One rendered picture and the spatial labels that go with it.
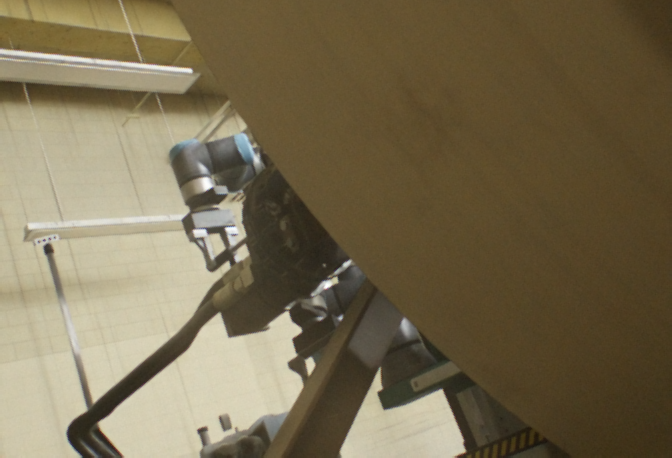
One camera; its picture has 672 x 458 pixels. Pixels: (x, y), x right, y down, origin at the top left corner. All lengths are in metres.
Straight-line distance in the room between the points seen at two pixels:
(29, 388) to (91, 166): 3.17
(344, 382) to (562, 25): 0.45
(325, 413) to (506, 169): 0.34
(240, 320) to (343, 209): 1.32
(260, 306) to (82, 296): 8.70
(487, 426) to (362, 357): 1.80
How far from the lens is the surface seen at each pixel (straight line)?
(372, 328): 0.93
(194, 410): 10.71
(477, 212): 0.67
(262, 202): 1.80
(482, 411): 2.68
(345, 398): 0.87
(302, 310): 2.13
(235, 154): 2.22
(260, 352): 11.53
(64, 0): 10.36
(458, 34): 0.62
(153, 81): 6.71
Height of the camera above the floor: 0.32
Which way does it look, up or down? 19 degrees up
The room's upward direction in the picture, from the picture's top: 22 degrees counter-clockwise
